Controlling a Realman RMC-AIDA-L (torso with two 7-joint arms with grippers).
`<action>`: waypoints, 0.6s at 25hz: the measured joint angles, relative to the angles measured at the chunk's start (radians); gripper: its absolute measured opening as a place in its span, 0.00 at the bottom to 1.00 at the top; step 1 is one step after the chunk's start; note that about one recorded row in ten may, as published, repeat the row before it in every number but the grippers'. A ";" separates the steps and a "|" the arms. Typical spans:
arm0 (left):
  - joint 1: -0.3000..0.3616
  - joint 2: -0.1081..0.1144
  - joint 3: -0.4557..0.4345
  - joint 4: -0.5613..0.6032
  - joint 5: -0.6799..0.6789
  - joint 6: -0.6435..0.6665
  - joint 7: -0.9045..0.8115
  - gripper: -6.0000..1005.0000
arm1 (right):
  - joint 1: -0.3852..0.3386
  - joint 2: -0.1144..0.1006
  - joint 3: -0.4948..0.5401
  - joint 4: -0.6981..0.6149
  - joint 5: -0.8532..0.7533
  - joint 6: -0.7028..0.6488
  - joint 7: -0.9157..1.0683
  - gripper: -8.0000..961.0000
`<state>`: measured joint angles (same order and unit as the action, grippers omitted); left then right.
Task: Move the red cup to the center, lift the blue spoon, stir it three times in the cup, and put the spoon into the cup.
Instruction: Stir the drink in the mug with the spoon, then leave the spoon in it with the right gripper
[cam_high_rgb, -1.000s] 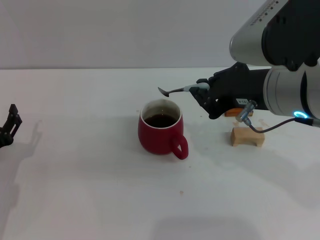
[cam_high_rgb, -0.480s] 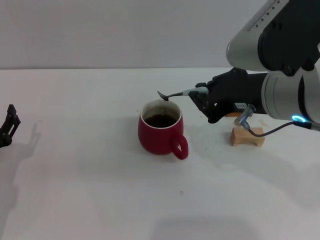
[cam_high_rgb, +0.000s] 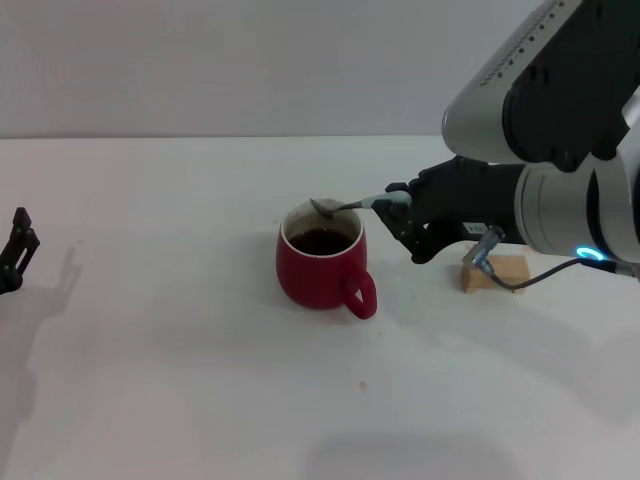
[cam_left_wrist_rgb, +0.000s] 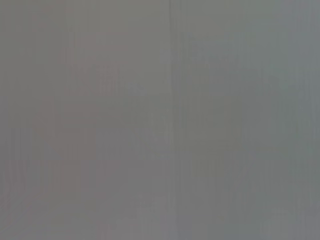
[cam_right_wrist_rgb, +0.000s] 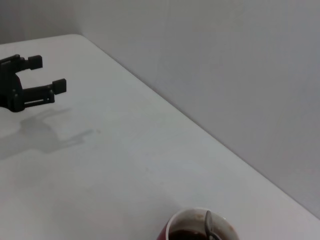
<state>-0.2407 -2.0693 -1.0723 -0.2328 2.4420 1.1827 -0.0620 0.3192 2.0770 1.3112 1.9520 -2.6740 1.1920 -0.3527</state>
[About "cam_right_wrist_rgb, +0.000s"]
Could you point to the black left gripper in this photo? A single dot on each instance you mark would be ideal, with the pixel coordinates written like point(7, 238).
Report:
point(11, 87)

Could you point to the red ceramic coffee cup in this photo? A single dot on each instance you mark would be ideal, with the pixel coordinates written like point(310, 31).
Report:
point(162, 233)

